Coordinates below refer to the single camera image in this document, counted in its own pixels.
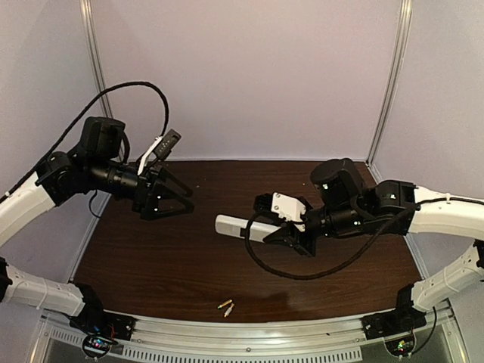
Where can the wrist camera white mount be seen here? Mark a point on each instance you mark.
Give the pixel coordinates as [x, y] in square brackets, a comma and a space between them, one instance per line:
[160, 149]
[289, 209]

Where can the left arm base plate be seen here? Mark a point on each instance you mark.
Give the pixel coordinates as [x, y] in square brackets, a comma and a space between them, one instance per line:
[106, 324]

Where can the right circuit board with LED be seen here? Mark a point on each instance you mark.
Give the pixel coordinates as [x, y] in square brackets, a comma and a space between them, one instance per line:
[400, 346]

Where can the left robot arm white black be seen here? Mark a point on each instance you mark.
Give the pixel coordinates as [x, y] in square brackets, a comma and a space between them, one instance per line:
[89, 166]

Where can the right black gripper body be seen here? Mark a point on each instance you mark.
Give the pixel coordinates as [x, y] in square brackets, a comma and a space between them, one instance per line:
[306, 249]

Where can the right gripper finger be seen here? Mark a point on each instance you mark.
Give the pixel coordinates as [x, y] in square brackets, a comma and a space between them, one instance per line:
[262, 203]
[287, 235]

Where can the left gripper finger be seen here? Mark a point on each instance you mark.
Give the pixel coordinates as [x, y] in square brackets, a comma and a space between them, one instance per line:
[170, 204]
[173, 183]

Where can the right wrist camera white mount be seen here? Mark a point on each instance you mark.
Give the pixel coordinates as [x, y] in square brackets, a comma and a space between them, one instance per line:
[289, 209]

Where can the left aluminium frame post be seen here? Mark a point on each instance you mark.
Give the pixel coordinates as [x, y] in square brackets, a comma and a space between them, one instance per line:
[95, 59]

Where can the gold AAA battery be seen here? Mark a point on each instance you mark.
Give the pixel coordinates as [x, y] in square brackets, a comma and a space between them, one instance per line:
[225, 303]

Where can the white-tipped AAA battery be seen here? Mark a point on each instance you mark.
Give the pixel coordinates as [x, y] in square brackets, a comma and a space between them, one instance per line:
[229, 310]

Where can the circuit board with led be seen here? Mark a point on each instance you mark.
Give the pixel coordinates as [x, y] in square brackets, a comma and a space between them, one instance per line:
[400, 346]
[95, 346]

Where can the white red remote control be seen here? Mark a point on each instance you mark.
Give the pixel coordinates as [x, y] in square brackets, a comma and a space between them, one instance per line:
[236, 227]

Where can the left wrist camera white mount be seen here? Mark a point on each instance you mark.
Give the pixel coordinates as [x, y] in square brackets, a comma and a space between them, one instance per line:
[160, 149]

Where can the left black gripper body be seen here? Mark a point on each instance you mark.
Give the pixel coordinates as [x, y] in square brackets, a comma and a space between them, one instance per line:
[144, 187]

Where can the aluminium frame post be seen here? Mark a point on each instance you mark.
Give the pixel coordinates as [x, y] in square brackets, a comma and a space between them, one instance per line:
[398, 55]
[95, 59]

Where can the right aluminium frame post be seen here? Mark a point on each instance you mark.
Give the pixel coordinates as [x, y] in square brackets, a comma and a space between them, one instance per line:
[398, 55]

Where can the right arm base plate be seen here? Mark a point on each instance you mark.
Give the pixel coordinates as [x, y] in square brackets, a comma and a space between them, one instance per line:
[396, 321]

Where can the left circuit board with LED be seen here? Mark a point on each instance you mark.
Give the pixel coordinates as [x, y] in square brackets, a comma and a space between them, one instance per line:
[95, 346]

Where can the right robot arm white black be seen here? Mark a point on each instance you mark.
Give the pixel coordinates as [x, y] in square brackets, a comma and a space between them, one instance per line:
[350, 209]

